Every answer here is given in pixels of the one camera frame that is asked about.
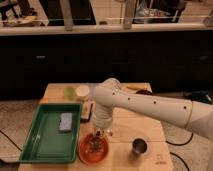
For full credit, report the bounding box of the dark cabinet counter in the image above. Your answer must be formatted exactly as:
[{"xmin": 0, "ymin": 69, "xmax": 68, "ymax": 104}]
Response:
[{"xmin": 0, "ymin": 25, "xmax": 213, "ymax": 100}]

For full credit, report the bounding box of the black floor cable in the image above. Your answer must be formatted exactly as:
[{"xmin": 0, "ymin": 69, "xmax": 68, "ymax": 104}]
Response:
[{"xmin": 165, "ymin": 133, "xmax": 194, "ymax": 171}]

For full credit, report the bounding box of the dark red plate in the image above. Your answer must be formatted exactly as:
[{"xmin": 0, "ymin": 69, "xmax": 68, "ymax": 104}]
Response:
[{"xmin": 136, "ymin": 89, "xmax": 152, "ymax": 95}]

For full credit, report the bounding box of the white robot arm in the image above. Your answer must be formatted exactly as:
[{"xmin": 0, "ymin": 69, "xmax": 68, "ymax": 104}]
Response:
[{"xmin": 92, "ymin": 78, "xmax": 213, "ymax": 141}]

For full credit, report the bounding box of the small brown box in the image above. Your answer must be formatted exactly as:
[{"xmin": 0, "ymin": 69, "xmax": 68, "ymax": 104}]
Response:
[{"xmin": 81, "ymin": 102, "xmax": 93, "ymax": 122}]

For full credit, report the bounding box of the metal cup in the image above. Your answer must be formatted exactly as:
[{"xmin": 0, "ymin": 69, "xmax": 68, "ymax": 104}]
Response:
[{"xmin": 132, "ymin": 138, "xmax": 147, "ymax": 155}]

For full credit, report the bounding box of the red bowl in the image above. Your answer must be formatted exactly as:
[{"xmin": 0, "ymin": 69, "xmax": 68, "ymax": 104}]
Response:
[{"xmin": 78, "ymin": 133, "xmax": 109, "ymax": 165}]

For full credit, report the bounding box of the white cup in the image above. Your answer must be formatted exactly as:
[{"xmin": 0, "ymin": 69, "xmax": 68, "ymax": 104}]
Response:
[{"xmin": 75, "ymin": 85, "xmax": 90, "ymax": 100}]

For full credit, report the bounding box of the green plastic tray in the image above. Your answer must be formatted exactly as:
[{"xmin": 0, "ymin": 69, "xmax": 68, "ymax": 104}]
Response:
[{"xmin": 19, "ymin": 103, "xmax": 82, "ymax": 164}]

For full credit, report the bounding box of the dark blue bag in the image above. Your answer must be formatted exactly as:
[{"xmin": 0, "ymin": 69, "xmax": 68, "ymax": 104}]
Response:
[{"xmin": 189, "ymin": 93, "xmax": 212, "ymax": 104}]

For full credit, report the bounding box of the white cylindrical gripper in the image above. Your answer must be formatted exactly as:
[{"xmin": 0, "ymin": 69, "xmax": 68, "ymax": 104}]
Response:
[{"xmin": 91, "ymin": 105, "xmax": 113, "ymax": 129}]

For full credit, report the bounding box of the blue grey sponge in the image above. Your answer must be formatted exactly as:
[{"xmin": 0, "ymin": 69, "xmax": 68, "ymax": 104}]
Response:
[{"xmin": 59, "ymin": 113, "xmax": 72, "ymax": 132}]

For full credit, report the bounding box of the dark grape bunch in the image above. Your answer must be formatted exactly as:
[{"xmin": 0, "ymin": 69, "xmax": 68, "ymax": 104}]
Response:
[{"xmin": 89, "ymin": 131, "xmax": 103, "ymax": 153}]

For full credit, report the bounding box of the green cup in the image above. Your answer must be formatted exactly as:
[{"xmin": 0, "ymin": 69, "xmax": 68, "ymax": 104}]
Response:
[{"xmin": 64, "ymin": 87, "xmax": 75, "ymax": 100}]

